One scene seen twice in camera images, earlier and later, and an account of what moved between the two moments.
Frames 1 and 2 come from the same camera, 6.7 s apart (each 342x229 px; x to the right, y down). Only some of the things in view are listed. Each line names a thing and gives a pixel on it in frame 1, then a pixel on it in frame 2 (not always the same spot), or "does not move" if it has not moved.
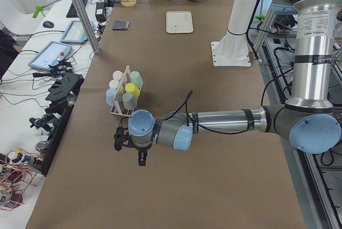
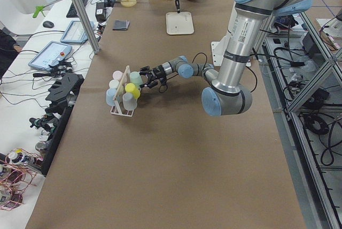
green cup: (136, 78) does not move
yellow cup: (131, 88) does not move
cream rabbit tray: (179, 22) does not move
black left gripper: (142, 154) -> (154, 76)
